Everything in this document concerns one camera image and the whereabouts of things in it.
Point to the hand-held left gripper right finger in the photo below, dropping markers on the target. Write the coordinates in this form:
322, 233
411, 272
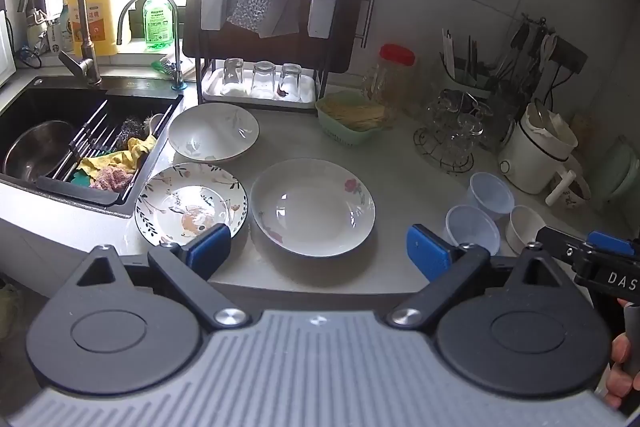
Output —
425, 253

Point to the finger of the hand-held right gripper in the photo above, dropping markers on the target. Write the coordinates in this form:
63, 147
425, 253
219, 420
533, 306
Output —
612, 243
560, 244

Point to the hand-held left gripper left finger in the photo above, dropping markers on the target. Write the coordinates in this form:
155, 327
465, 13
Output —
210, 251

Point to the white ceramic bowl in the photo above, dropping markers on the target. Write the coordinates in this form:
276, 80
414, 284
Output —
522, 229

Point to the clear plastic bowl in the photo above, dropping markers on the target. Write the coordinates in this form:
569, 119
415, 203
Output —
472, 229
490, 194

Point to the white plate leafy patterned rim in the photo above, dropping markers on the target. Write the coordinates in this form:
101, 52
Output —
175, 207

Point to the white plate pink flower print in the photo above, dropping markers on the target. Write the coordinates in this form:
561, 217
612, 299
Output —
312, 212

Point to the white plate grey leaf print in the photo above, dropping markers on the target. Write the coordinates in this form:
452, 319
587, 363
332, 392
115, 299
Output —
213, 132

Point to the person's right hand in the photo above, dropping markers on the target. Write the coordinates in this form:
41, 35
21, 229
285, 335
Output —
620, 357

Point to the pale green container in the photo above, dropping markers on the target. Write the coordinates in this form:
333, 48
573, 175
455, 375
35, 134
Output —
622, 172

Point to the white electric cooker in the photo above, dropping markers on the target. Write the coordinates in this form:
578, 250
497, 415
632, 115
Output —
525, 162

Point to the pink cloth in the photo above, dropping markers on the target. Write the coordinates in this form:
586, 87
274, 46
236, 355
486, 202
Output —
112, 179

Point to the yellow cloth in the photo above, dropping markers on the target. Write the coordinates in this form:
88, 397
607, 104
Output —
132, 152

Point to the cluster of glass cups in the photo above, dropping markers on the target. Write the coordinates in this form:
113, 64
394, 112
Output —
460, 119

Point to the green plastic basket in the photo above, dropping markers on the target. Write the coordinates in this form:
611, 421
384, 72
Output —
345, 138

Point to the steel wool scourer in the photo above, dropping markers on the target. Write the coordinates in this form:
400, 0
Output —
131, 129

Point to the dried noodles bundle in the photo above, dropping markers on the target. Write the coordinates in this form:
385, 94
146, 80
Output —
355, 114

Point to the white drip tray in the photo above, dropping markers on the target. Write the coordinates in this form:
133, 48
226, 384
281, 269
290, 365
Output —
212, 94

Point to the sink drain rack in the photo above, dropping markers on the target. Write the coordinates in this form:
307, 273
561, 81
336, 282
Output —
92, 129

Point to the clear drinking glass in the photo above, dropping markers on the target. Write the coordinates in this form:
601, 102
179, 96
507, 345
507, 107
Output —
232, 74
290, 82
263, 79

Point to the green white utensil holder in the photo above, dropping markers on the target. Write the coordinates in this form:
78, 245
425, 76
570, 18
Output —
470, 79

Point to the glass jar red lid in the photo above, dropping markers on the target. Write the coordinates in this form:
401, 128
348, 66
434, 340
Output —
390, 77

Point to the hanging kitchen utensils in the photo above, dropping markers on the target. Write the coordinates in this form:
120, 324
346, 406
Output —
530, 47

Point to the steel bowl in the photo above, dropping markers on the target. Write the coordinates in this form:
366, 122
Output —
35, 152

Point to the small curved steel faucet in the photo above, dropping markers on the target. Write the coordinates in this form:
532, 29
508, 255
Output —
176, 52

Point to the black kitchen sink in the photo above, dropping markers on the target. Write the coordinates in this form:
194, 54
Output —
45, 102

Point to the green liquid bottle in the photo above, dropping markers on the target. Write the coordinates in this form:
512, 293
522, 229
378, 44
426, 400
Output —
157, 24

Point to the white cloth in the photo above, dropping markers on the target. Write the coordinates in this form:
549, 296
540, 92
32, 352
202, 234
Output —
282, 22

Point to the white cutlery holder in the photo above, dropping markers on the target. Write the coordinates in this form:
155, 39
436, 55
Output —
321, 14
212, 7

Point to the tall steel faucet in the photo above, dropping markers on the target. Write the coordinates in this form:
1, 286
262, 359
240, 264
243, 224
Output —
82, 7

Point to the small white bottle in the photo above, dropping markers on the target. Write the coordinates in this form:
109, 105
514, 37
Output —
42, 32

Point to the white plastic box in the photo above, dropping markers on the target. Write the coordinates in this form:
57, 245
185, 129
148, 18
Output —
5, 52

